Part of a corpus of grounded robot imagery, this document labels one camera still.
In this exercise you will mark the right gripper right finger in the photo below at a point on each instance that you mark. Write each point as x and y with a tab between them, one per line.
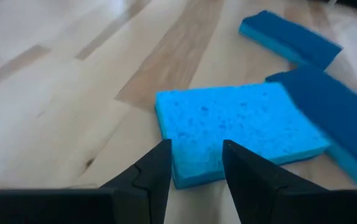
290	205

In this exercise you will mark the blue scrub sponge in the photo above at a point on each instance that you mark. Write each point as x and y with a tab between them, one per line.
337	115
228	118
290	37

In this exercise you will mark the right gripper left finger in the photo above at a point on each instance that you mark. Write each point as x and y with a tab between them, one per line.
72	207

